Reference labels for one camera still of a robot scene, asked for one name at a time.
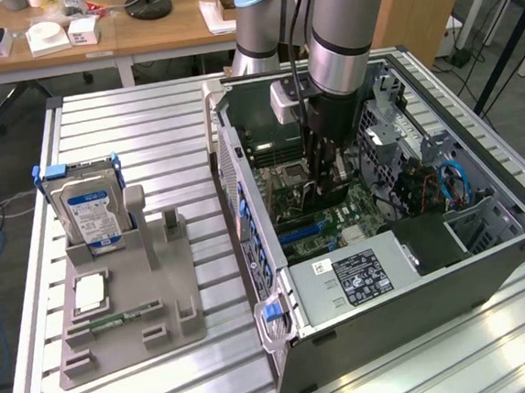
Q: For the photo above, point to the silver chipset heatsink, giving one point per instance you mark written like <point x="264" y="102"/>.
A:
<point x="351" y="235"/>

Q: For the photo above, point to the green motherboard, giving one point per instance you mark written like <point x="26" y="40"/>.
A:
<point x="361" y="215"/>

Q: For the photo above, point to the hard disk with blue caddy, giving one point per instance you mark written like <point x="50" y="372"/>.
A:
<point x="89" y="211"/>

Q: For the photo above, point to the black office chair base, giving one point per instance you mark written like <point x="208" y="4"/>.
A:
<point x="6" y="104"/>

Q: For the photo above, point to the green RAM stick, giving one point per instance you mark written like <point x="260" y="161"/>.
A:
<point x="117" y="319"/>

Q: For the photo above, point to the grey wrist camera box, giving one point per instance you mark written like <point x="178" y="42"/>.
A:
<point x="284" y="107"/>

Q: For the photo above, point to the white round part on base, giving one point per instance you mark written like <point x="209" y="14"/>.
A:
<point x="48" y="36"/>

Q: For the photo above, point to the blue case latch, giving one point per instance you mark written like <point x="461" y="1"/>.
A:
<point x="272" y="313"/>

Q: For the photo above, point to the grey power supply unit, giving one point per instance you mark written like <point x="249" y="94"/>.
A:
<point x="326" y="292"/>

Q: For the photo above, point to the wooden desk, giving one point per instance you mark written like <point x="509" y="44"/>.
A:
<point x="161" y="35"/>

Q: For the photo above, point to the wooden cabinet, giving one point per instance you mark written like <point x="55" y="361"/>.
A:
<point x="411" y="4"/>

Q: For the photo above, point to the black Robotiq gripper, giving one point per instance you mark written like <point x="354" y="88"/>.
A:
<point x="332" y="121"/>

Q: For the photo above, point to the black round lamp base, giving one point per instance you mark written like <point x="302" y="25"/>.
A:
<point x="149" y="6"/>

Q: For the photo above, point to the small white carton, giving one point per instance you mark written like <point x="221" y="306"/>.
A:
<point x="84" y="32"/>

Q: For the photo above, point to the silver CPU chip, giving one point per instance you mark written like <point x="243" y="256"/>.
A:
<point x="89" y="293"/>

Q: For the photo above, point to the blue expansion slot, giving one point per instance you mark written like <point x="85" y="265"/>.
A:
<point x="302" y="233"/>

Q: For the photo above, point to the white paper booklet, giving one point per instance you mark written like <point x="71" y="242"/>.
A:
<point x="215" y="19"/>

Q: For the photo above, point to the grey printed parts rack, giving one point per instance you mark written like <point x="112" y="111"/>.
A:
<point x="134" y="359"/>

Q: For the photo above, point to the black slanted pole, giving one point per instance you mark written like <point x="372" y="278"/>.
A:
<point x="506" y="42"/>

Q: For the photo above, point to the CPU socket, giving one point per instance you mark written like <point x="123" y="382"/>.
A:
<point x="292" y="173"/>

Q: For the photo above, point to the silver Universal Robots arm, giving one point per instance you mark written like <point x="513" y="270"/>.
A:
<point x="348" y="23"/>

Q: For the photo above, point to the silver perforated disk bay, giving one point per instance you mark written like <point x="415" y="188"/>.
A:
<point x="384" y="140"/>

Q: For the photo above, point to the open black PC case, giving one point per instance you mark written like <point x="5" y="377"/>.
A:
<point x="438" y="310"/>

